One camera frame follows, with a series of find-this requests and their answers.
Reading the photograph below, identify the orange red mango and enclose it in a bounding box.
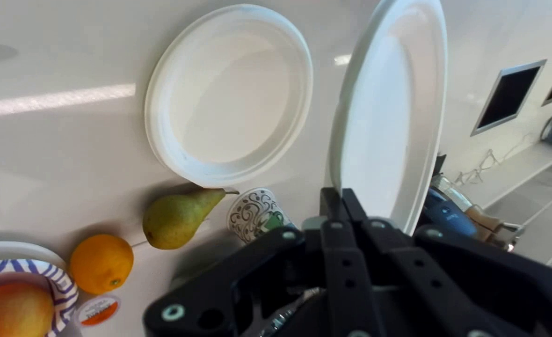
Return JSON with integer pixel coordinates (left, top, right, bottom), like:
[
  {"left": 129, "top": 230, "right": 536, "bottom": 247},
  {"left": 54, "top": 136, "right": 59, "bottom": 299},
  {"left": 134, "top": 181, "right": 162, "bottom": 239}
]
[{"left": 0, "top": 278, "right": 56, "bottom": 337}]

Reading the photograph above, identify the green yellow pear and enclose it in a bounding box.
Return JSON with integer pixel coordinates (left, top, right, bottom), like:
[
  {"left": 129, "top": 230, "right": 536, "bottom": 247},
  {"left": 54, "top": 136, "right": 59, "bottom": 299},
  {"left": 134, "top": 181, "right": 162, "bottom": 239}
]
[{"left": 140, "top": 187, "right": 241, "bottom": 250}]

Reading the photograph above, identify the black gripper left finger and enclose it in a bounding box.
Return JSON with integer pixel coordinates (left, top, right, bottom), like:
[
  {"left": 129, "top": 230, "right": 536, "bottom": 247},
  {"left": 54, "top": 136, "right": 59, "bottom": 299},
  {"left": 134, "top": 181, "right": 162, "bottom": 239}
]
[{"left": 142, "top": 185, "right": 383, "bottom": 337}]

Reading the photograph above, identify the white disposable plate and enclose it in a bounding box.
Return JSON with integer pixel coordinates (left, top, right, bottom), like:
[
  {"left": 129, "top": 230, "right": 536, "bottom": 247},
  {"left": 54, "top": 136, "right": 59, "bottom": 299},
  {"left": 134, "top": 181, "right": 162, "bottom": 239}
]
[
  {"left": 329, "top": 0, "right": 449, "bottom": 235},
  {"left": 142, "top": 1, "right": 316, "bottom": 189},
  {"left": 0, "top": 239, "right": 69, "bottom": 271}
]

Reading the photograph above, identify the orange fruit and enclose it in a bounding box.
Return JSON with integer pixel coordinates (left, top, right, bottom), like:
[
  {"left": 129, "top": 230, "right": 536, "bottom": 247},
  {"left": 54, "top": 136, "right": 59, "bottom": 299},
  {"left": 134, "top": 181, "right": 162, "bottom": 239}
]
[{"left": 67, "top": 232, "right": 136, "bottom": 297}]

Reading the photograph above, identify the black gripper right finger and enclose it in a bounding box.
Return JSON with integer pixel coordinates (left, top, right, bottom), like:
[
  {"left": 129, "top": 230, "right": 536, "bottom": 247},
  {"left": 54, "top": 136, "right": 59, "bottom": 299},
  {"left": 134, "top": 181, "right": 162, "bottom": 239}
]
[{"left": 340, "top": 187, "right": 552, "bottom": 337}]

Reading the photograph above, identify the patterned bowl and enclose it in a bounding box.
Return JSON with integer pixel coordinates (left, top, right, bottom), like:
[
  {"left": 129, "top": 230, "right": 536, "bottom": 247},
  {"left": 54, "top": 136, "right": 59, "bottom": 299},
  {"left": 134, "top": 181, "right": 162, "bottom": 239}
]
[{"left": 0, "top": 258, "right": 80, "bottom": 337}]

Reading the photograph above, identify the creamer cup orange lid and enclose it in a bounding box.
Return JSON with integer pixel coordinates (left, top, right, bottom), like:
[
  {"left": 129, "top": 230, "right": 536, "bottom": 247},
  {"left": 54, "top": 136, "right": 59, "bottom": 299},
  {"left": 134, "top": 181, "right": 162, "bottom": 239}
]
[{"left": 74, "top": 293, "right": 123, "bottom": 327}]

